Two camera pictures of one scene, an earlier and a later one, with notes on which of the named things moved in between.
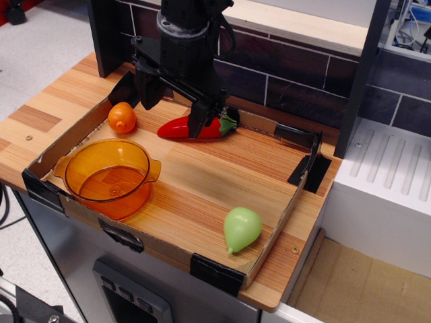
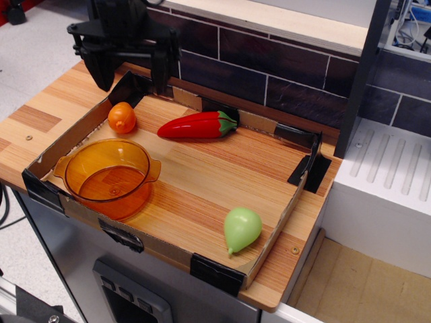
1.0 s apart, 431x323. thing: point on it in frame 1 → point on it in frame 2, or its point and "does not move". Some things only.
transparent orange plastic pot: [108, 179] does not move
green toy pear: [242, 227] does not move
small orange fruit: [122, 118] does not move
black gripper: [186, 64] → [124, 37]
